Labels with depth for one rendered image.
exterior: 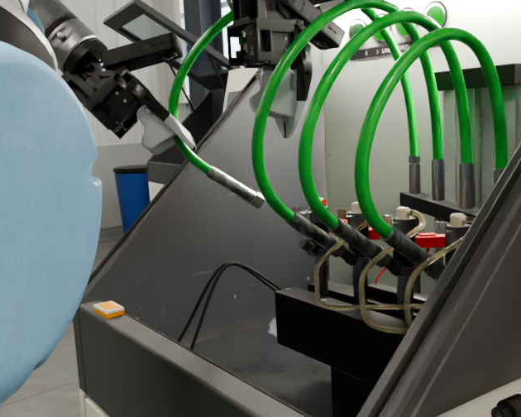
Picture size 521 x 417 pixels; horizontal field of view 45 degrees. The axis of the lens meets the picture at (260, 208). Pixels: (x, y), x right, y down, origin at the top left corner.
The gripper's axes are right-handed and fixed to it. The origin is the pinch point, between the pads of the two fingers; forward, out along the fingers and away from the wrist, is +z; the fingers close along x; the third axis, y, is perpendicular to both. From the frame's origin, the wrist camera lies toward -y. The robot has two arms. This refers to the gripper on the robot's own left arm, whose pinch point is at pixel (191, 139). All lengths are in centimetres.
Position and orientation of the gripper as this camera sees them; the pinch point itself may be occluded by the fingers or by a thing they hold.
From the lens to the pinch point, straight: 93.1
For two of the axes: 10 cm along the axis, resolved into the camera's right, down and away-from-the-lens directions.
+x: -0.2, -0.8, -10.0
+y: -6.9, 7.3, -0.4
